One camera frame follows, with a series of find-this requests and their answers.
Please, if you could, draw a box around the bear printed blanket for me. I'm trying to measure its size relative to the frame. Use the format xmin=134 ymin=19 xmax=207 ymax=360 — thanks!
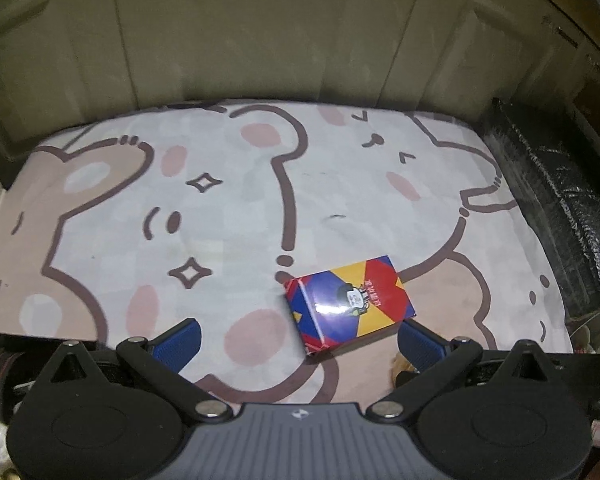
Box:
xmin=0 ymin=100 xmax=576 ymax=406

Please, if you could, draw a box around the beige wardrobe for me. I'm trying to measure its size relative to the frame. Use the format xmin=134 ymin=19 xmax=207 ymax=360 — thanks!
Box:
xmin=0 ymin=0 xmax=600 ymax=161

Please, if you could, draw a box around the black box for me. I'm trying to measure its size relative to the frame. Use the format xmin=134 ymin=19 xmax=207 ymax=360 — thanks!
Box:
xmin=0 ymin=330 xmax=101 ymax=353

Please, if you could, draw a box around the small brown teddy bear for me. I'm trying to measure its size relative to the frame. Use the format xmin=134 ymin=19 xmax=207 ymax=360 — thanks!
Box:
xmin=387 ymin=352 xmax=418 ymax=386

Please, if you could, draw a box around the colourful card box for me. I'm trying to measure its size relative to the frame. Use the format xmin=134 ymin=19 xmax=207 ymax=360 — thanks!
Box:
xmin=283 ymin=255 xmax=417 ymax=358

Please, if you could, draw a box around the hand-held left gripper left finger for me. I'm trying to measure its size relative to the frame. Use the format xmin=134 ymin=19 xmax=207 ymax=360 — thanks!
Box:
xmin=27 ymin=317 xmax=236 ymax=422

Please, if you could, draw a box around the black bubble wrap bundle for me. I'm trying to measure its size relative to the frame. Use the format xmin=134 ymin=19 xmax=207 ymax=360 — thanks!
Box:
xmin=482 ymin=97 xmax=600 ymax=321

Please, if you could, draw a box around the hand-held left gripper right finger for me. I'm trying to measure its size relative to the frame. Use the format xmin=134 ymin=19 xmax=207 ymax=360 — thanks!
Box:
xmin=367 ymin=319 xmax=576 ymax=421

